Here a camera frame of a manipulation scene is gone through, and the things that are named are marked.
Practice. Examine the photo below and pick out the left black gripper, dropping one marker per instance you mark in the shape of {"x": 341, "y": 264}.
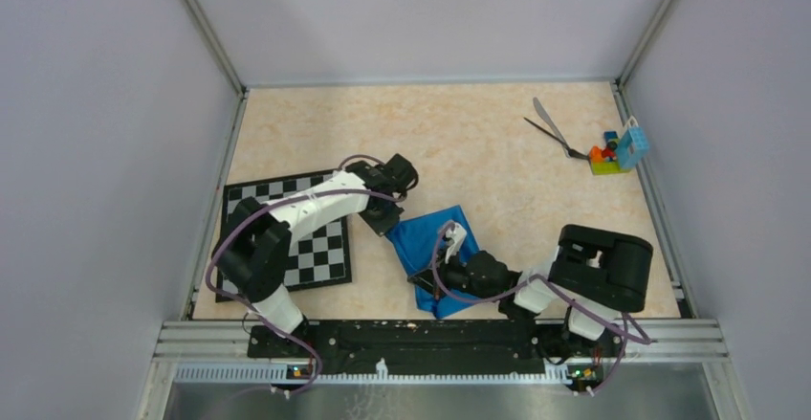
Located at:
{"x": 384, "y": 224}

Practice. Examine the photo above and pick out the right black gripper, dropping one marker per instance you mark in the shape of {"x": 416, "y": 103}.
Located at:
{"x": 422, "y": 278}

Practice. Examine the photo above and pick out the blue satin napkin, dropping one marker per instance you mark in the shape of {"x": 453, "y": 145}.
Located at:
{"x": 413, "y": 241}

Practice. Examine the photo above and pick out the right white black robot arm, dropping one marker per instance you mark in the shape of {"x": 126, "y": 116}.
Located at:
{"x": 602, "y": 277}

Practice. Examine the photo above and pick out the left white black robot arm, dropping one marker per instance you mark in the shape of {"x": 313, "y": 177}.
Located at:
{"x": 253, "y": 250}

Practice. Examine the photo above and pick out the black white checkerboard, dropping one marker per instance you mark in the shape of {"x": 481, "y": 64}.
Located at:
{"x": 319, "y": 259}

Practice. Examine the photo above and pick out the colourful toy block set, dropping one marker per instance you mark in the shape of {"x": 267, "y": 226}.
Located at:
{"x": 620, "y": 152}

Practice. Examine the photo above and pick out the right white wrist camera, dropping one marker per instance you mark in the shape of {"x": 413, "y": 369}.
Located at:
{"x": 454, "y": 236}

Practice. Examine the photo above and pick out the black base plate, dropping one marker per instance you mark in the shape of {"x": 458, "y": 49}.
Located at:
{"x": 430, "y": 347}

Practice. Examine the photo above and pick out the aluminium front rail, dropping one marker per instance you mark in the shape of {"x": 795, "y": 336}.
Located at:
{"x": 201, "y": 370}

